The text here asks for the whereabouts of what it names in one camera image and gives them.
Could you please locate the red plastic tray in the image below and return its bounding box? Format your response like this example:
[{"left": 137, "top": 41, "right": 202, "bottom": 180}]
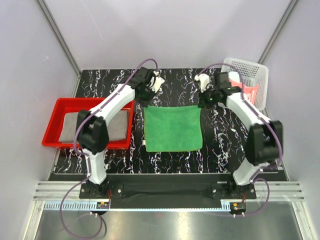
[{"left": 42, "top": 97, "right": 135, "bottom": 150}]

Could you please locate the right aluminium frame post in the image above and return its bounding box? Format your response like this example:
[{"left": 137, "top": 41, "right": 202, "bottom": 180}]
[{"left": 258, "top": 0, "right": 300, "bottom": 65}]

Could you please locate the white plastic basket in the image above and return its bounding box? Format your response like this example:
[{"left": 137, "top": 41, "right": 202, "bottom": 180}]
[{"left": 221, "top": 57, "right": 269, "bottom": 111}]

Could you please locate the aluminium frame post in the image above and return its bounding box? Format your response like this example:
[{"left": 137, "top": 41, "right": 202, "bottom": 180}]
[
  {"left": 258, "top": 0, "right": 300, "bottom": 65},
  {"left": 34, "top": 0, "right": 82, "bottom": 78}
]

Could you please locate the green towel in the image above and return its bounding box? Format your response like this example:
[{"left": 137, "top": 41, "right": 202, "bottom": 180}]
[{"left": 143, "top": 105, "right": 203, "bottom": 153}]

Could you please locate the left aluminium frame post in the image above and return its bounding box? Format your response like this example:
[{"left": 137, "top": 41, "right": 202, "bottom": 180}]
[{"left": 34, "top": 0, "right": 82, "bottom": 78}]

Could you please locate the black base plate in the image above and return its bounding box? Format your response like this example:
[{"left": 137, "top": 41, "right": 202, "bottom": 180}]
[{"left": 79, "top": 173, "right": 257, "bottom": 211}]

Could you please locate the grey towel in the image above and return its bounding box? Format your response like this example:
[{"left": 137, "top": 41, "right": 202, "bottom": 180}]
[{"left": 58, "top": 111, "right": 130, "bottom": 144}]

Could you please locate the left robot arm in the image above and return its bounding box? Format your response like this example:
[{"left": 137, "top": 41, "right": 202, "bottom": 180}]
[{"left": 74, "top": 67, "right": 165, "bottom": 198}]

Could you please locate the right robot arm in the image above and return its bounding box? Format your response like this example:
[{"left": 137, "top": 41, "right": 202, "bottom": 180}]
[{"left": 194, "top": 71, "right": 283, "bottom": 199}]

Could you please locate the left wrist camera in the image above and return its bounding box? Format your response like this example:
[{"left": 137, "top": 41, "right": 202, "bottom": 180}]
[{"left": 149, "top": 70, "right": 165, "bottom": 93}]

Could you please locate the pink towel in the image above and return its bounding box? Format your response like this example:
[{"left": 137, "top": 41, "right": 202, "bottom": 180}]
[{"left": 229, "top": 78, "right": 259, "bottom": 105}]

